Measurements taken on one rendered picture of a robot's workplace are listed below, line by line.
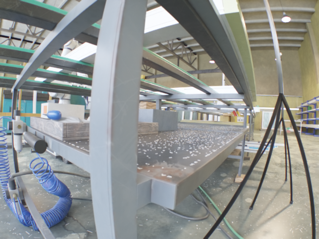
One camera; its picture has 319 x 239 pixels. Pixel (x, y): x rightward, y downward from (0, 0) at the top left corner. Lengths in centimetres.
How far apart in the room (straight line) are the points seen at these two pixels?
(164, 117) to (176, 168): 57
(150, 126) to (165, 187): 46
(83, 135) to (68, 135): 4
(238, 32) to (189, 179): 34
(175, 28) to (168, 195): 34
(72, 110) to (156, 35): 45
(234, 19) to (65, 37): 33
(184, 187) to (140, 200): 5
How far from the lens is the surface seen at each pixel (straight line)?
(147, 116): 71
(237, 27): 40
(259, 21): 1381
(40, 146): 48
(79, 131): 42
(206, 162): 26
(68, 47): 214
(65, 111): 69
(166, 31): 41
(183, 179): 18
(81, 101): 247
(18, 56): 61
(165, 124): 78
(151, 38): 45
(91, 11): 24
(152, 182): 18
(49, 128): 50
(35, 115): 377
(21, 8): 35
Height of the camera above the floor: 66
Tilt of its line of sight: 1 degrees down
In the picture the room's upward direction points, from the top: 3 degrees clockwise
